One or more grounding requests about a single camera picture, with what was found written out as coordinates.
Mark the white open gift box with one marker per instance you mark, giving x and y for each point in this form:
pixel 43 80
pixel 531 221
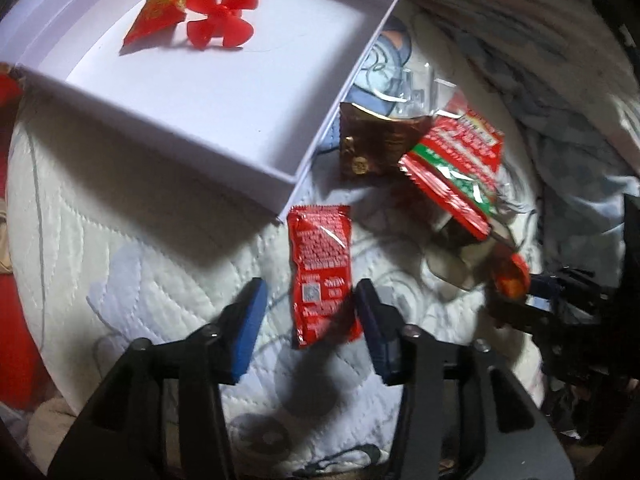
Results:
pixel 249 118

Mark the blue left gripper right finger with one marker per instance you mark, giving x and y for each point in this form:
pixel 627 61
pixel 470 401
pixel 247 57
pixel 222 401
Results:
pixel 381 326

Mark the dark brown snack wrapper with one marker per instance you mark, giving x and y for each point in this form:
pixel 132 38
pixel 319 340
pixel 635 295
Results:
pixel 372 144

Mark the small red sachet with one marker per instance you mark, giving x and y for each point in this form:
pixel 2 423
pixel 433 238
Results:
pixel 320 241

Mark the white quilted cartoon bedspread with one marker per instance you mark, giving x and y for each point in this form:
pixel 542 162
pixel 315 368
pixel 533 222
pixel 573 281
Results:
pixel 191 332

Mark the red propeller fan blade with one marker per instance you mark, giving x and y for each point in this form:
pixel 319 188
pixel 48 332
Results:
pixel 222 19

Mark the red pyramid candy packet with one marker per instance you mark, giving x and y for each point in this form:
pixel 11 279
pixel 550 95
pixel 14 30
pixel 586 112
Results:
pixel 155 15

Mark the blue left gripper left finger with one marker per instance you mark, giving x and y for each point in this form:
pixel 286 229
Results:
pixel 239 325

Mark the clear plastic packaging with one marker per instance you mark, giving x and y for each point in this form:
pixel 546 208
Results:
pixel 412 94

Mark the red leather chair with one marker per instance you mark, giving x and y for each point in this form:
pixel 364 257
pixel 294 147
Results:
pixel 23 377

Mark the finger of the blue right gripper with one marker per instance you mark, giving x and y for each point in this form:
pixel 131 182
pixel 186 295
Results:
pixel 522 317
pixel 546 286

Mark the large red spicy snack bag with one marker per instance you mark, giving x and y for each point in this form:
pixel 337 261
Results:
pixel 455 164

